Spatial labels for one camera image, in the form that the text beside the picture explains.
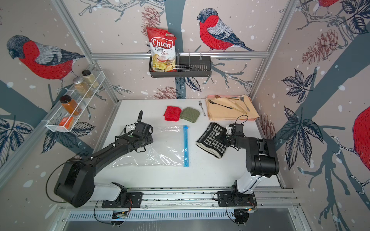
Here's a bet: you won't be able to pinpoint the beige spice jar middle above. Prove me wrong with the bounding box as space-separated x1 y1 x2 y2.
73 77 93 98

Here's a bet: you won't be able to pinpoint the pink tray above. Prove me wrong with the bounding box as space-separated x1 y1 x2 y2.
206 94 241 100

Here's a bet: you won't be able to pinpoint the clear acrylic wall shelf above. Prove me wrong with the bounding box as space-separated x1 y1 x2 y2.
46 70 106 132

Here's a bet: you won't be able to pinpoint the red Chuba chips bag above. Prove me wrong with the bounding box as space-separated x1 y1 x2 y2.
146 27 176 72

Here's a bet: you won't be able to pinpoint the beige spice jar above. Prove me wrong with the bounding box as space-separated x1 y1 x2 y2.
82 70 99 89
73 77 93 98

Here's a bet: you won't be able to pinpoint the black fork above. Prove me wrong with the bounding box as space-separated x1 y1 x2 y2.
207 99 233 110

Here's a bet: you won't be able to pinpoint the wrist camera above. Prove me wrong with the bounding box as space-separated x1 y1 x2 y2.
135 121 153 136
226 123 244 137

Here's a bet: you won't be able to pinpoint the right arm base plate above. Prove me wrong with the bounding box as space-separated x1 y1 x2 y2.
217 191 257 207

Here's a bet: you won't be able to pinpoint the black white houndstooth scarf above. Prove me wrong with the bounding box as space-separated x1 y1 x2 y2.
196 122 227 159

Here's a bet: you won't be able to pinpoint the beige tongs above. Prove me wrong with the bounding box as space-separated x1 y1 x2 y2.
227 99 248 114

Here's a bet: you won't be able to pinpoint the black wall basket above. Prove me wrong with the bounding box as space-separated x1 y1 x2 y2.
148 56 212 78

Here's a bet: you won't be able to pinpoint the beige cloth napkin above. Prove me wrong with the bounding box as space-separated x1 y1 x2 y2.
206 95 260 121

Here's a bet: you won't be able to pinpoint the small orange box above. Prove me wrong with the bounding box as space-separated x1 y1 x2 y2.
59 116 75 129

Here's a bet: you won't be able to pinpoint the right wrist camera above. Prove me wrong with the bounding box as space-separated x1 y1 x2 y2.
226 123 244 137

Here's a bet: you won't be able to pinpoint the beige spice jar rear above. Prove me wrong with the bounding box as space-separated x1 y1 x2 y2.
82 70 99 89

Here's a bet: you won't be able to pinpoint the red knitted scarf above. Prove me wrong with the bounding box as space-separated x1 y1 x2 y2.
164 106 182 122

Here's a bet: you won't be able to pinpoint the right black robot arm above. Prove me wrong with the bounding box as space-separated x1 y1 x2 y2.
220 135 280 196

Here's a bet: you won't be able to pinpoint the clear plastic vacuum bag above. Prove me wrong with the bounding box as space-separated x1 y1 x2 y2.
109 125 184 167

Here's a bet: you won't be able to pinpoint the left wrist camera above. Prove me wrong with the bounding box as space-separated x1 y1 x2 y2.
135 121 153 136

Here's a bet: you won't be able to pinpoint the gold spoon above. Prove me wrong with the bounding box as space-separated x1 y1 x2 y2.
214 94 240 100

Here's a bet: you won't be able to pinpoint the white handled fork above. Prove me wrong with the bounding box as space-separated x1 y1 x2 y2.
198 100 207 117

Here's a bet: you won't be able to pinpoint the orange spice jar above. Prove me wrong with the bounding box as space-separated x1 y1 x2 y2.
59 95 80 115

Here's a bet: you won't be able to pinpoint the silver spoon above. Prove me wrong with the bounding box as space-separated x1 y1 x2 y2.
240 96 251 112

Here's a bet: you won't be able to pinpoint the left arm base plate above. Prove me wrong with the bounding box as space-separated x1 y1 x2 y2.
102 192 143 208

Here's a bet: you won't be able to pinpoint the olive green knitted scarf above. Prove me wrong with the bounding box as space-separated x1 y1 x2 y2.
180 107 200 123

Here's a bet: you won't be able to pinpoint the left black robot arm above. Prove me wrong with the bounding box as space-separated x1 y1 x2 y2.
54 127 153 208

